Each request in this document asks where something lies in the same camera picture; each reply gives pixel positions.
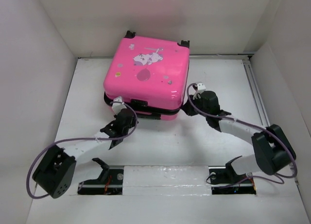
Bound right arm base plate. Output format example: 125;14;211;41
206;166;257;195

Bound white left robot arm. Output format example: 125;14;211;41
26;107;138;199

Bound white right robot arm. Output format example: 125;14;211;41
182;84;297;188

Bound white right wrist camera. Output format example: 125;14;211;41
192;82;206;94

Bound pink suitcase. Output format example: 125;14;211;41
103;31;190;121

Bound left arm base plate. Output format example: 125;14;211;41
77;158;124;195

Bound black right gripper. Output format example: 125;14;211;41
180;93;209;118

